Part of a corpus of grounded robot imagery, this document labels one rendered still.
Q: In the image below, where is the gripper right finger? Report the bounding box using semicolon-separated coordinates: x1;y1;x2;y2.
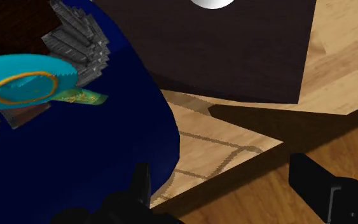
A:
288;152;358;224

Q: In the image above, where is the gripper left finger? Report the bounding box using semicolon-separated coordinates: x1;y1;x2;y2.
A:
50;162;184;224

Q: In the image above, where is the green patterned flat object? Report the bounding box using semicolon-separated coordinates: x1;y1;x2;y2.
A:
50;87;109;106

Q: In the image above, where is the brown block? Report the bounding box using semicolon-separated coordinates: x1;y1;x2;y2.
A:
0;102;52;130

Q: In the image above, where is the grey ridged object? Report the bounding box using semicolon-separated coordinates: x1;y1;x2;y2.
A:
0;0;111;152

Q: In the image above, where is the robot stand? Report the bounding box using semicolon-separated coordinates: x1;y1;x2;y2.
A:
92;0;318;105

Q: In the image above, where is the teal plate with orange ring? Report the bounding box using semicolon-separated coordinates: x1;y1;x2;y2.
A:
0;53;79;111

